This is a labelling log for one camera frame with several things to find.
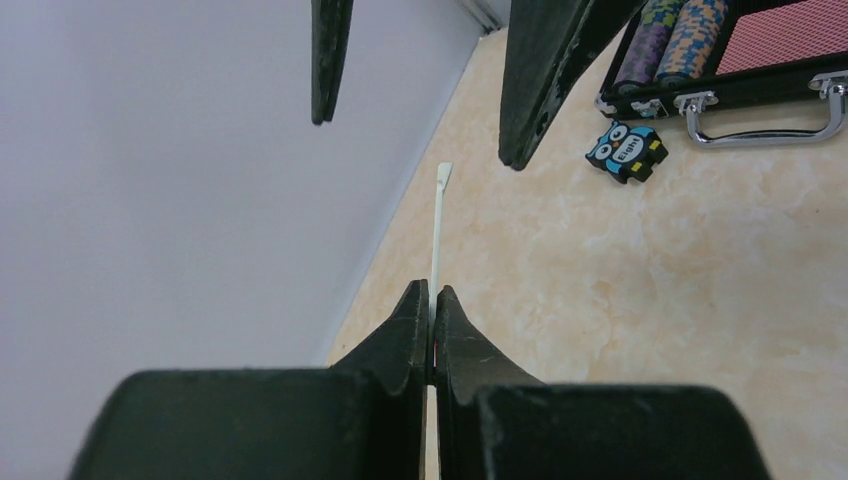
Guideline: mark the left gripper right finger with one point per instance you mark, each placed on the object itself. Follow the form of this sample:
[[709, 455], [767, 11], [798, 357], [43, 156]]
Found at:
[[497, 421]]

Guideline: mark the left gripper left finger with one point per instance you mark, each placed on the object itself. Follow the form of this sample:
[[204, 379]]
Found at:
[[361, 418]]

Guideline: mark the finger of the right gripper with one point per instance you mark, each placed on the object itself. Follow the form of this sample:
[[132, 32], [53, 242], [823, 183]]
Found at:
[[330, 28], [550, 44]]

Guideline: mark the white battery cover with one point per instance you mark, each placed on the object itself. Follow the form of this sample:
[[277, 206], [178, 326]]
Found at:
[[444, 172]]

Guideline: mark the black poker chip case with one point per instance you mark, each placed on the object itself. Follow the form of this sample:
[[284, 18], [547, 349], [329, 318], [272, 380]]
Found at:
[[688, 58]]

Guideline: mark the blue owl figurine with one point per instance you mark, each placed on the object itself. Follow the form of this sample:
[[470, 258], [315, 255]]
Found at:
[[625, 152]]

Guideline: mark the pink card deck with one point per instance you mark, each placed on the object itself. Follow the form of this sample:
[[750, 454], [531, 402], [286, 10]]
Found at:
[[796, 31]]

